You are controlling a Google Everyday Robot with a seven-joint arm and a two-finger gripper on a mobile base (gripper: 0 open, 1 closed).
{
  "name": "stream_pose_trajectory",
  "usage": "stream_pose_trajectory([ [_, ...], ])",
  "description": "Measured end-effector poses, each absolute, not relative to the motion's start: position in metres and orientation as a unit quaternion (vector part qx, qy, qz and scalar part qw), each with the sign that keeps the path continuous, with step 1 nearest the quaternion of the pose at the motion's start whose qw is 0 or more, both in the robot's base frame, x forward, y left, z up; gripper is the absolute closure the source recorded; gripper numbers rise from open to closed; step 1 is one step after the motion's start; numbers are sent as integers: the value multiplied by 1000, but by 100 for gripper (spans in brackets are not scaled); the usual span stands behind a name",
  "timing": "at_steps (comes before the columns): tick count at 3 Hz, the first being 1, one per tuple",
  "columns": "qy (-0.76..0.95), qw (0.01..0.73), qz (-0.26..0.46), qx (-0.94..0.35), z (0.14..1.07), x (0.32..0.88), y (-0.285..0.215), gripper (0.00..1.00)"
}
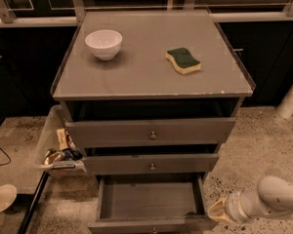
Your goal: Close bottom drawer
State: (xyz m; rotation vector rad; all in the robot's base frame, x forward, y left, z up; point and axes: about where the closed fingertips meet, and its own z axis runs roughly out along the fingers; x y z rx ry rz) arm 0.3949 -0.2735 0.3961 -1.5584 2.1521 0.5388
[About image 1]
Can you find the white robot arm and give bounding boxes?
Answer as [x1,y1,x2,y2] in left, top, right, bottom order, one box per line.
[206,85,293,224]

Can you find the grey middle drawer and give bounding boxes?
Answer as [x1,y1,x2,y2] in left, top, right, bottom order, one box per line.
[83,154,219,175]

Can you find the grey drawer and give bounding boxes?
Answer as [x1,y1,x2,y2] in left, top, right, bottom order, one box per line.
[83,154,219,175]
[89,174,216,234]
[65,118,236,148]

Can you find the black cable on floor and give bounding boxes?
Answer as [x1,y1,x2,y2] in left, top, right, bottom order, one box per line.
[0,136,12,167]

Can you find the yellow green sponge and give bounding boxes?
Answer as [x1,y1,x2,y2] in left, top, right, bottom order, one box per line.
[165,48,201,75]

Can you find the white plate on floor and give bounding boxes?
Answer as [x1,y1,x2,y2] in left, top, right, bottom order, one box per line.
[0,184,18,213]

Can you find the grey bottom drawer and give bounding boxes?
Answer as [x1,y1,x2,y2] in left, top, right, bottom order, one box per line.
[89,174,216,234]

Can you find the white ceramic bowl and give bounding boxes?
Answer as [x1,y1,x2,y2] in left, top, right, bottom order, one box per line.
[85,29,123,60]

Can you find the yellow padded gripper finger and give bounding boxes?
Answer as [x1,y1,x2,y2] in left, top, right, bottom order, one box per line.
[208,198,232,224]

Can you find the grey drawer cabinet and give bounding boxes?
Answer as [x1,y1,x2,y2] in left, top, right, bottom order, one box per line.
[50,9,256,180]

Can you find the grey top drawer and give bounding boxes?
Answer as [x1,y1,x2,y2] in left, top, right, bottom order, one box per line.
[65,118,236,148]

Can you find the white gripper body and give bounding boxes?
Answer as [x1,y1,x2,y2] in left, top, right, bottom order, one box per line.
[225,190,260,223]

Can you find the black floor strip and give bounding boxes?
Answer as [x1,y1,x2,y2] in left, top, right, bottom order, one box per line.
[17,172,49,234]

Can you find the snack packets in bin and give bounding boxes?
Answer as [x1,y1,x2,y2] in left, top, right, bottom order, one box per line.
[43,129,83,165]

